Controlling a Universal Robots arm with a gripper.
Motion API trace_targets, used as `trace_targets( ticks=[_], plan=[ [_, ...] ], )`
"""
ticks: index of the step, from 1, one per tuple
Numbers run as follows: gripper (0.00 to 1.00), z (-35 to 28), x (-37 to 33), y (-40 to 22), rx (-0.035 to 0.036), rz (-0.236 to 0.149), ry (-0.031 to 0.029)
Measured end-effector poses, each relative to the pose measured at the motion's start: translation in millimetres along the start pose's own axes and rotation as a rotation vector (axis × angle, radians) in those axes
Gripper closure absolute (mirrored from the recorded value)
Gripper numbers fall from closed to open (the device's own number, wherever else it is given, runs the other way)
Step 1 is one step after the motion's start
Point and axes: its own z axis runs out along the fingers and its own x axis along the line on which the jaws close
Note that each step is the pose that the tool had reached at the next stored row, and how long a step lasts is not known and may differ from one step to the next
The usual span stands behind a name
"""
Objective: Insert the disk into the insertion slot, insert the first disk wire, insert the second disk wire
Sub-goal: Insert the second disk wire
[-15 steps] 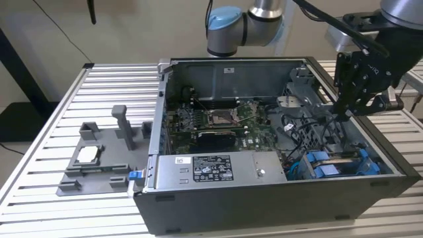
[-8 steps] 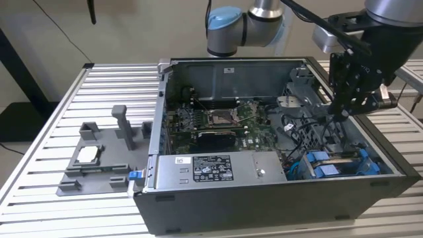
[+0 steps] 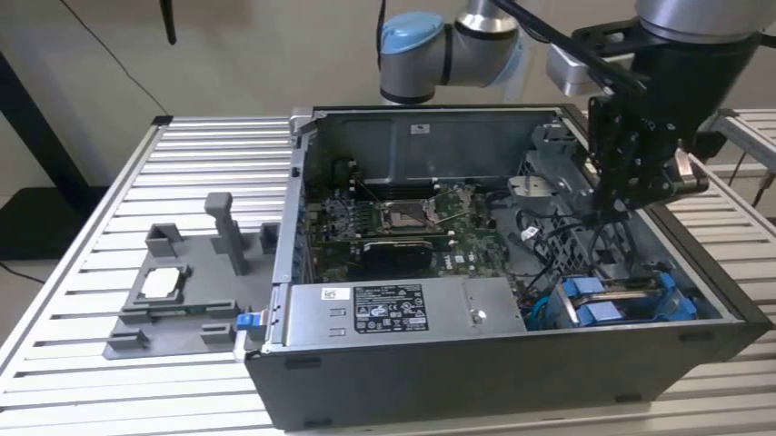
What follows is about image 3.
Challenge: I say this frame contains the green motherboard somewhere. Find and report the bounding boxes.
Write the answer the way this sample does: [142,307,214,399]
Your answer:
[306,181,524,285]

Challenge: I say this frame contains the gray parts rack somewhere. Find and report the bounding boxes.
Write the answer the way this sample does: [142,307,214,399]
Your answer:
[102,191,281,362]

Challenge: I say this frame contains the silver power supply unit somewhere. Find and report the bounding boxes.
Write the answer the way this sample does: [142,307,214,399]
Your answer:
[289,276,527,349]

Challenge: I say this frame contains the black disk wire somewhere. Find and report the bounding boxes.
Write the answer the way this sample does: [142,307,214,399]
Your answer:
[586,213,654,290]

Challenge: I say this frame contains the green RAM stick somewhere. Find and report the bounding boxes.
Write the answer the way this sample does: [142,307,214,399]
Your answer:
[145,306,212,317]

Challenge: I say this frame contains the blue data wire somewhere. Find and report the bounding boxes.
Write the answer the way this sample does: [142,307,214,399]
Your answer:
[525,294,558,326]

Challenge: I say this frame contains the CPU socket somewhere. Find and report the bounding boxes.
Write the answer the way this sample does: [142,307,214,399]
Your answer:
[376,199,440,235]

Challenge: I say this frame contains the black floor cable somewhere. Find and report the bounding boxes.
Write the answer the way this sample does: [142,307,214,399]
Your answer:
[0,262,39,283]

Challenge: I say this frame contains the black furniture stand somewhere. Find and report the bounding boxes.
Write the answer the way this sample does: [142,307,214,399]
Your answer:
[0,49,118,263]

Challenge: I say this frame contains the silver box wrist camera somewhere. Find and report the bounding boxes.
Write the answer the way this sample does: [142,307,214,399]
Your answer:
[544,45,614,97]

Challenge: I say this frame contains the black open PC case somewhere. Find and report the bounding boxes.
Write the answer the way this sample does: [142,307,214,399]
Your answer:
[245,103,776,431]

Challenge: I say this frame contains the black wire with white label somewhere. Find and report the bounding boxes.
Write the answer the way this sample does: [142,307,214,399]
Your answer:
[508,208,586,292]

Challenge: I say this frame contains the gray metal drive cage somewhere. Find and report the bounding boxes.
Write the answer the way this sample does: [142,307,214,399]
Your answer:
[507,122,602,214]

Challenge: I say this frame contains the metal socket cover frame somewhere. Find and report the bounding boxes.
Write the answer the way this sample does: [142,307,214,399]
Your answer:
[427,183,481,224]

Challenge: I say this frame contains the silver CPU plate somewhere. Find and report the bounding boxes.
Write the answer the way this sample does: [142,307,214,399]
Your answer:
[139,267,184,300]

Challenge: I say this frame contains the black graphics card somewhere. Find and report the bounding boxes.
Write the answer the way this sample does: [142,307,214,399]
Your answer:
[361,238,436,279]

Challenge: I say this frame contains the black cable beside arm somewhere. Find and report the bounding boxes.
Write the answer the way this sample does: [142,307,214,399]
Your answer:
[375,0,391,52]

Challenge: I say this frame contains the small beige wrist camera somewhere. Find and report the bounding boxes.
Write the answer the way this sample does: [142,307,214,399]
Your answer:
[664,151,711,197]

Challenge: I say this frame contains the thin black wall cable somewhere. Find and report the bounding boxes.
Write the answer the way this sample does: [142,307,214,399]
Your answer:
[63,0,173,117]

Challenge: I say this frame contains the black hanging strap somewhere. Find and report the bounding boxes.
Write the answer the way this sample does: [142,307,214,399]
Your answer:
[158,0,180,45]

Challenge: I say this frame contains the gray metal disk bay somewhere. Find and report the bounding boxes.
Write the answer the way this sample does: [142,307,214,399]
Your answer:
[555,270,708,329]

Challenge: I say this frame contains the black flat camera cable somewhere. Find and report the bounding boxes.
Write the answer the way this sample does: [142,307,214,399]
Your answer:
[492,0,648,90]

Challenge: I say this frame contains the thin metal locking lever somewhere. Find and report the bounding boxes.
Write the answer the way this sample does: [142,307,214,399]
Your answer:
[353,177,385,204]

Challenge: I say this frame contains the aluminium slatted stand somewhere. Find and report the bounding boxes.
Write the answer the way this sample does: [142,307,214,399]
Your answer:
[706,107,776,183]

